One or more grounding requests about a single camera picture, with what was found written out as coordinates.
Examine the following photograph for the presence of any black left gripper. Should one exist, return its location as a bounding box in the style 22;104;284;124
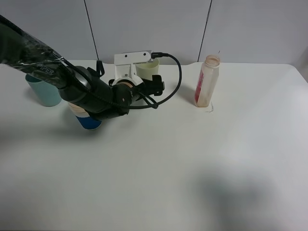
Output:
108;75;165;116

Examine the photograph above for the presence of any blue sleeved paper cup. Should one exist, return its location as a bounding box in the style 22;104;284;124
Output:
68;103;102;130

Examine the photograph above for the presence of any teal plastic cup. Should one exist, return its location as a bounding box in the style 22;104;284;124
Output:
25;75;62;107

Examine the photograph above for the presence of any light green plastic cup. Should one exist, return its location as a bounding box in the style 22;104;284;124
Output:
135;58;160;81

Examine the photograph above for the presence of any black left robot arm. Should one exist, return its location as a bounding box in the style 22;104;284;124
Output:
0;17;165;121

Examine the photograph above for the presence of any clear plastic drink bottle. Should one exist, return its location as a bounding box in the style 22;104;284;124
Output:
194;55;220;107

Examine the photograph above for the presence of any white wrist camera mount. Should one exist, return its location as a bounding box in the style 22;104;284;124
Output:
112;51;153;86

